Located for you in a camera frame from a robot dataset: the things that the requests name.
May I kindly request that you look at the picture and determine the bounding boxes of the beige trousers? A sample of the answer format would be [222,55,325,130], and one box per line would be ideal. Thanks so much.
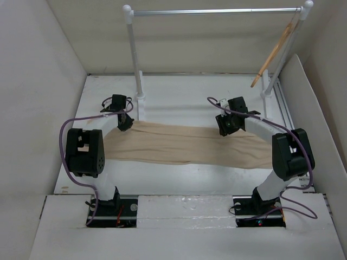
[104,121,272,169]

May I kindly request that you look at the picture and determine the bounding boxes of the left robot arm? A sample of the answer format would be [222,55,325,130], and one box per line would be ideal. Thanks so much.
[60,94,134,215]

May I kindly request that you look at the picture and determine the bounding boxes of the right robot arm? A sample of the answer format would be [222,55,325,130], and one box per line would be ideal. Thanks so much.
[207,97,315,220]

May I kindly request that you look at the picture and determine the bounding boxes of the wooden clothes hanger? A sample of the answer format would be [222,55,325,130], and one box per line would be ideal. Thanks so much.
[250,22,293,88]

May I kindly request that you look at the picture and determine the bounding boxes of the white clothes rack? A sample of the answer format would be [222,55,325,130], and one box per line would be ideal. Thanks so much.
[122,1,314,120]

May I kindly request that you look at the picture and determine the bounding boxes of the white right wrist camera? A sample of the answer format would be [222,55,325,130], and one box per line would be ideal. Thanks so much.
[217,99,229,109]

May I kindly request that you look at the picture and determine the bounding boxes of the aluminium rail right side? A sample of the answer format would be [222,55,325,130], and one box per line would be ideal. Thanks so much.
[273,79,294,129]

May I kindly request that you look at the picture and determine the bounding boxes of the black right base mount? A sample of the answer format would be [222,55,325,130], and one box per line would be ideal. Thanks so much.
[229,196,286,228]

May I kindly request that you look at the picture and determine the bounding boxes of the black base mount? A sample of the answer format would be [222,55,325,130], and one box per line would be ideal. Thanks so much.
[229,196,286,228]
[87,198,138,229]

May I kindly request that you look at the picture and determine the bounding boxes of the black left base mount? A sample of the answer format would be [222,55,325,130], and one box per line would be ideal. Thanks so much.
[87,198,138,229]

